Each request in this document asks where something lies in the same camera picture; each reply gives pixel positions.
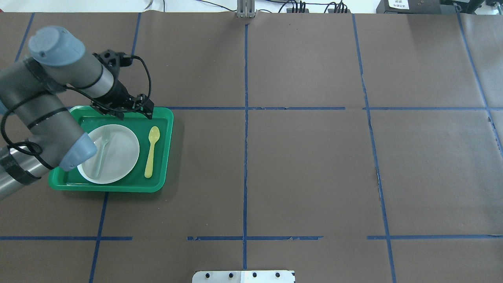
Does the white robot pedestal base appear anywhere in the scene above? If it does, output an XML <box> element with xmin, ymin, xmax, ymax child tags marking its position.
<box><xmin>192</xmin><ymin>270</ymin><xmax>296</xmax><ymax>283</ymax></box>

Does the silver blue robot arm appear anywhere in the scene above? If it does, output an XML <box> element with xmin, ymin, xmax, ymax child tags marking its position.
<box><xmin>0</xmin><ymin>25</ymin><xmax>154</xmax><ymax>199</ymax></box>

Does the green plastic tray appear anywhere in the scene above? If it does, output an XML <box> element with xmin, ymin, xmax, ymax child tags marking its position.
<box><xmin>48</xmin><ymin>106</ymin><xmax>174</xmax><ymax>193</ymax></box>

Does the pale green plastic fork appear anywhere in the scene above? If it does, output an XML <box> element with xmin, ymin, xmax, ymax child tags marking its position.
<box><xmin>91</xmin><ymin>127</ymin><xmax>111</xmax><ymax>179</ymax></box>

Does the aluminium frame post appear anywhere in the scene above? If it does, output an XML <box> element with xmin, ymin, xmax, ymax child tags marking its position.
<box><xmin>236</xmin><ymin>0</ymin><xmax>257</xmax><ymax>18</ymax></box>

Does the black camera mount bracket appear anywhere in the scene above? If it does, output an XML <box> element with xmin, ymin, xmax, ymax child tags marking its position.
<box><xmin>93</xmin><ymin>50</ymin><xmax>133</xmax><ymax>77</ymax></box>

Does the yellow plastic spoon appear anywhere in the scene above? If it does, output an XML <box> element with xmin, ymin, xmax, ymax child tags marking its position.
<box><xmin>144</xmin><ymin>127</ymin><xmax>160</xmax><ymax>178</ymax></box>

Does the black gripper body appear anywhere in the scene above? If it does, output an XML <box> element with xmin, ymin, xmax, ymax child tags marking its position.
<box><xmin>91</xmin><ymin>80</ymin><xmax>138</xmax><ymax>115</ymax></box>

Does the white round plate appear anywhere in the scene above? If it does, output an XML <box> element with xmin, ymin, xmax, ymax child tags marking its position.
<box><xmin>77</xmin><ymin>124</ymin><xmax>140</xmax><ymax>185</ymax></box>

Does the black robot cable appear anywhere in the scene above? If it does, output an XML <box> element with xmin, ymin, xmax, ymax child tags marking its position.
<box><xmin>0</xmin><ymin>55</ymin><xmax>153</xmax><ymax>170</ymax></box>

